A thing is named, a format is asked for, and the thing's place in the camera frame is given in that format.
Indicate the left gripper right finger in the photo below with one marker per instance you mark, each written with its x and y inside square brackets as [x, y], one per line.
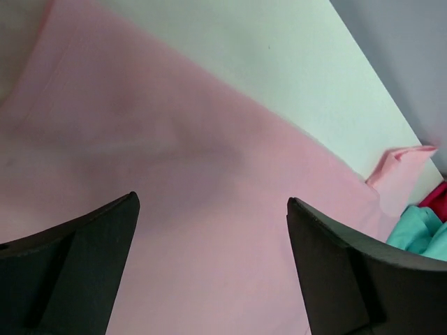
[354, 284]

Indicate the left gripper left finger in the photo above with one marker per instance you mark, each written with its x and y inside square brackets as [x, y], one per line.
[65, 279]

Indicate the pink t shirt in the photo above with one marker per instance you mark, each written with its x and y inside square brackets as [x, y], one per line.
[215, 113]

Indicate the teal folded t shirt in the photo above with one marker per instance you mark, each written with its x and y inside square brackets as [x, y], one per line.
[420, 231]

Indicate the magenta folded t shirt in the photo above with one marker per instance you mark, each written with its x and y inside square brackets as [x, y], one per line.
[437, 201]

